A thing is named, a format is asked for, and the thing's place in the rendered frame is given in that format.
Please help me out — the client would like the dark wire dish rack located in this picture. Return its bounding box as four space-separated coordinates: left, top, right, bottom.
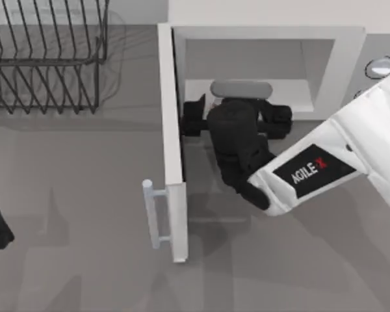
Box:
0 0 111 115

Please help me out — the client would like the white microwave door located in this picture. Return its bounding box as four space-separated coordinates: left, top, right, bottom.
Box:
157 23 190 264

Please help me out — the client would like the pale microwave oven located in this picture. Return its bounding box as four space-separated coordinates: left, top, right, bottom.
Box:
167 0 390 122

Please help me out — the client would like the pale blue door handle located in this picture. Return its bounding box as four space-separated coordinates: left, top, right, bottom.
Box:
142 179 170 250

